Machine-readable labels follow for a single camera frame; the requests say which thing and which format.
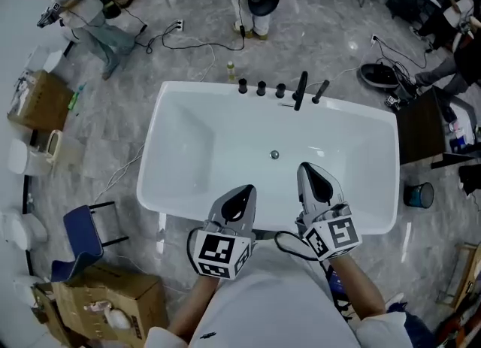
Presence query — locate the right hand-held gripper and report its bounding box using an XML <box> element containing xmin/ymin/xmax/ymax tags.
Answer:
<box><xmin>295</xmin><ymin>162</ymin><xmax>363</xmax><ymax>262</ymax></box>

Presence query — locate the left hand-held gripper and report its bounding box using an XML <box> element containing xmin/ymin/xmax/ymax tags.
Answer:
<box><xmin>192</xmin><ymin>184</ymin><xmax>259</xmax><ymax>280</ymax></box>

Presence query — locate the person's right forearm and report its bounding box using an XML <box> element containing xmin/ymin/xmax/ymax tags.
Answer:
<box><xmin>329</xmin><ymin>253</ymin><xmax>388</xmax><ymax>321</ymax></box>

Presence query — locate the person's left forearm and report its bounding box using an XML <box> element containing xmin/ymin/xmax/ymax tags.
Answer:
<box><xmin>167</xmin><ymin>274</ymin><xmax>222</xmax><ymax>342</ymax></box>

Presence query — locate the white bathtub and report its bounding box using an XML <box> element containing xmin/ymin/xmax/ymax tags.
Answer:
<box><xmin>135</xmin><ymin>80</ymin><xmax>400</xmax><ymax>235</ymax></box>

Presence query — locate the person's white shirt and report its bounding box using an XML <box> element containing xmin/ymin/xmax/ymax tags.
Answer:
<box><xmin>144</xmin><ymin>243</ymin><xmax>414</xmax><ymax>348</ymax></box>

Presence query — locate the blue trash bin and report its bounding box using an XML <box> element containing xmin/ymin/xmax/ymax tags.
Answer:
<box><xmin>403</xmin><ymin>182</ymin><xmax>435</xmax><ymax>210</ymax></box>

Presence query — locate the black hand shower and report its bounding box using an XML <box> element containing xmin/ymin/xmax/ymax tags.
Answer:
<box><xmin>311</xmin><ymin>79</ymin><xmax>331</xmax><ymax>105</ymax></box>

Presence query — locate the black faucet spout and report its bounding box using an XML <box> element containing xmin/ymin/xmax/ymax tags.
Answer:
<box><xmin>292</xmin><ymin>71</ymin><xmax>309</xmax><ymax>112</ymax></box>

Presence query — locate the dark brown cabinet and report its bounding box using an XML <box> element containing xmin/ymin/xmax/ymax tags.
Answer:
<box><xmin>396</xmin><ymin>85</ymin><xmax>481</xmax><ymax>169</ymax></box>

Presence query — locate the brown cardboard box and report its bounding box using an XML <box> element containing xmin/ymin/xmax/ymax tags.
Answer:
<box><xmin>32</xmin><ymin>262</ymin><xmax>169</xmax><ymax>348</ymax></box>
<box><xmin>7</xmin><ymin>69</ymin><xmax>75</xmax><ymax>132</ymax></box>

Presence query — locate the blue chair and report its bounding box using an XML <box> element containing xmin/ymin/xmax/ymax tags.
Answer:
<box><xmin>50</xmin><ymin>200</ymin><xmax>130</xmax><ymax>283</ymax></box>

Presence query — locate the white plastic packet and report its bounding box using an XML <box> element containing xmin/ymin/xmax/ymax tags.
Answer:
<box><xmin>103</xmin><ymin>308</ymin><xmax>132</xmax><ymax>331</ymax></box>

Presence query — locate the beige trash bin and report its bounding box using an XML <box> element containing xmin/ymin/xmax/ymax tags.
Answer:
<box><xmin>37</xmin><ymin>129</ymin><xmax>88</xmax><ymax>171</ymax></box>

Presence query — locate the green bottle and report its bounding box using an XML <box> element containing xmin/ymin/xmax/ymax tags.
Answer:
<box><xmin>66</xmin><ymin>82</ymin><xmax>88</xmax><ymax>111</ymax></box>

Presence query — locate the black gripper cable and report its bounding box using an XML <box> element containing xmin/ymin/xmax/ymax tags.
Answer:
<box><xmin>273</xmin><ymin>229</ymin><xmax>320</xmax><ymax>263</ymax></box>

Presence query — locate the white floor cable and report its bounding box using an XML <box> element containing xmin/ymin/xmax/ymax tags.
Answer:
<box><xmin>92</xmin><ymin>143</ymin><xmax>146</xmax><ymax>204</ymax></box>

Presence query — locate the wooden frame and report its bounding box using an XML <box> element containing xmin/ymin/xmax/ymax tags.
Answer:
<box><xmin>446</xmin><ymin>241</ymin><xmax>481</xmax><ymax>310</ymax></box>

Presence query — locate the black floor cable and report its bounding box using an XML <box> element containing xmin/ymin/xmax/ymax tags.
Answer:
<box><xmin>135</xmin><ymin>19</ymin><xmax>247</xmax><ymax>54</ymax></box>

